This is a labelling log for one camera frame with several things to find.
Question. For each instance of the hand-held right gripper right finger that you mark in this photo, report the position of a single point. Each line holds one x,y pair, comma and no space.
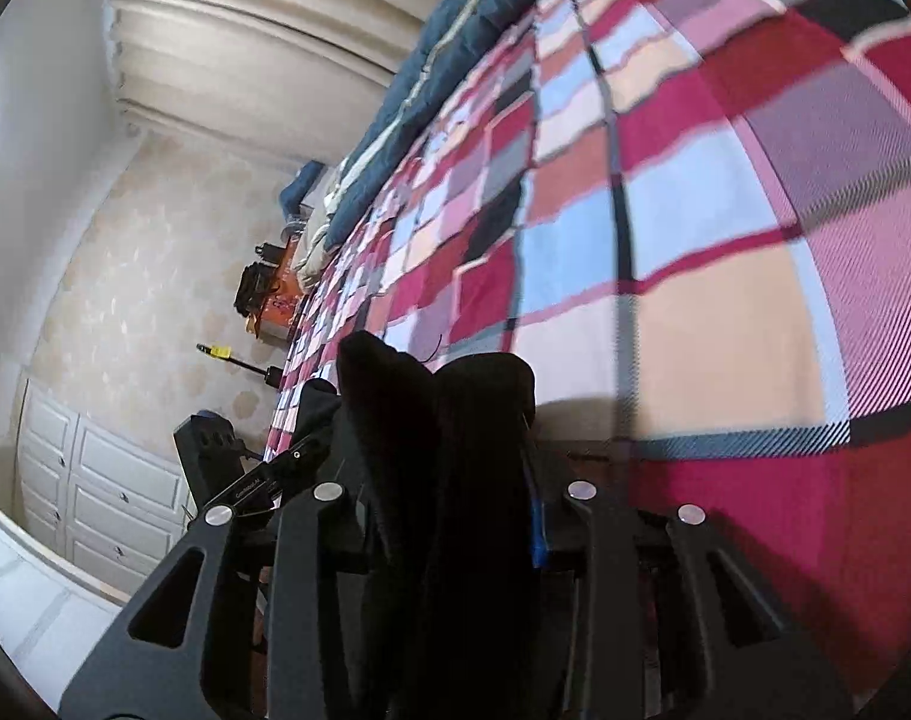
534,529

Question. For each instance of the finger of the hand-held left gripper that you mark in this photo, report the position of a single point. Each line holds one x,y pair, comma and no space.
204,450

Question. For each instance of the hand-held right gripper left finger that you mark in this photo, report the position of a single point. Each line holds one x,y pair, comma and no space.
313,547

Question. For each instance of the black pants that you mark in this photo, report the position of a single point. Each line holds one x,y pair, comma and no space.
440,465

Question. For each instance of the black stick with yellow tag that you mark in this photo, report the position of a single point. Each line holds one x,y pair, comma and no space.
238,362

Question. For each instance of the white panelled wardrobe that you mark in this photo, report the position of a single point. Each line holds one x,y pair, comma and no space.
95,495

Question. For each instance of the orange cardboard box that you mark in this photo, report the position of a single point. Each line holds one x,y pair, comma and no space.
279,307

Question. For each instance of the black bag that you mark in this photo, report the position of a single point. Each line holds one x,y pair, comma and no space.
249,289

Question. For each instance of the plaid bed sheet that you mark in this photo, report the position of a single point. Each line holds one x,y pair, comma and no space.
725,240

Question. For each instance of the beige curtain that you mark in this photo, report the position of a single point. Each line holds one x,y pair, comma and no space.
275,37

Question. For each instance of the blue and beige duvet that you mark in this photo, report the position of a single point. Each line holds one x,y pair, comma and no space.
440,52

